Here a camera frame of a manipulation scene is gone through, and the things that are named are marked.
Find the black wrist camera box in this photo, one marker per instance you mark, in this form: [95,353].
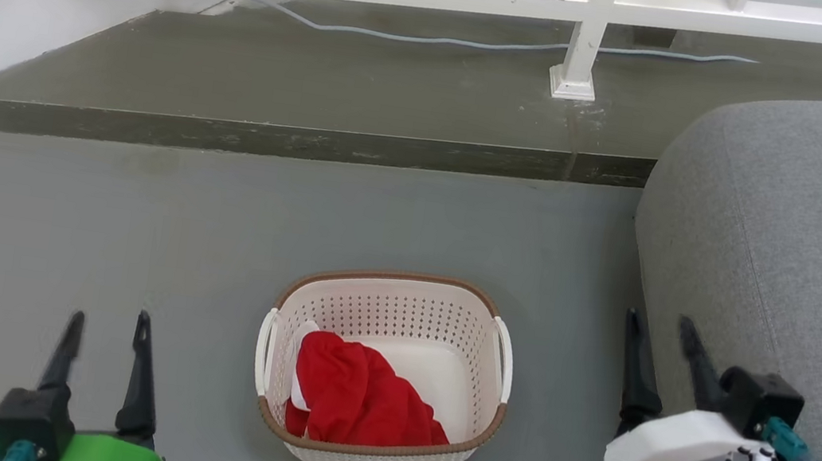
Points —
[761,400]
[31,414]

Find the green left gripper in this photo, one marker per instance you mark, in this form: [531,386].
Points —
[121,459]

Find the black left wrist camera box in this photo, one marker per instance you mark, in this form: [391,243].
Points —
[31,414]

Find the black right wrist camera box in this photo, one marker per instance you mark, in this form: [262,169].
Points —
[761,400]

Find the red garment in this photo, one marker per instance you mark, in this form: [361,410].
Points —
[355,399]

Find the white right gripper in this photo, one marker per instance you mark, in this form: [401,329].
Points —
[679,441]

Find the grey fabric sofa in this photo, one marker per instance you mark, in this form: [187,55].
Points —
[796,236]

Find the cream perforated plastic laundry basket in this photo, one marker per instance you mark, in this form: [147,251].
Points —
[407,314]

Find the raised dark concrete step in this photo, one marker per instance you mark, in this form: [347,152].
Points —
[303,79]

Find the white garment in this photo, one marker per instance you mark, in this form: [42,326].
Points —
[299,376]

